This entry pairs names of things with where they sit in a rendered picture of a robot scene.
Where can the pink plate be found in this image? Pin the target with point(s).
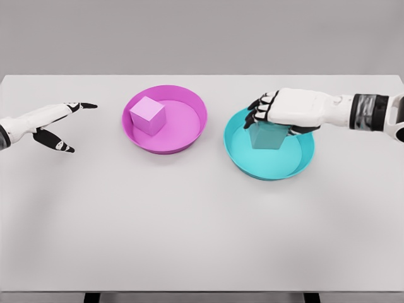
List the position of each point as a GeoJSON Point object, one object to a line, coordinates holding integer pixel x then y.
{"type": "Point", "coordinates": [164, 120]}

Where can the cyan block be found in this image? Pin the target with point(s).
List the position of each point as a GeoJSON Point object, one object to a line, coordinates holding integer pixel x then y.
{"type": "Point", "coordinates": [266, 137]}

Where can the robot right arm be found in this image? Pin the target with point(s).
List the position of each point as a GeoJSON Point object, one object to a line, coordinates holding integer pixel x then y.
{"type": "Point", "coordinates": [366, 111]}

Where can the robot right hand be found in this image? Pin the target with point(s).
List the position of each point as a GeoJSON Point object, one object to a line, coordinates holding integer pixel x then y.
{"type": "Point", "coordinates": [295, 107]}

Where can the cyan plate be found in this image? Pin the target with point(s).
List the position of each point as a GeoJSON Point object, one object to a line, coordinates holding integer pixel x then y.
{"type": "Point", "coordinates": [269, 158]}

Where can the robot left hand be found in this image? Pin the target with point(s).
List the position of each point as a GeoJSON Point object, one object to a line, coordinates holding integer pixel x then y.
{"type": "Point", "coordinates": [41, 118]}

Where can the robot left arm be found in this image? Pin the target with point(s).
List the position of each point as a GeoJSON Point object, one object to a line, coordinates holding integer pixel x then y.
{"type": "Point", "coordinates": [4, 131]}

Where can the pink block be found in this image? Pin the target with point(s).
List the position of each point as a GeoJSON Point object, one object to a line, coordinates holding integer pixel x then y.
{"type": "Point", "coordinates": [147, 116]}

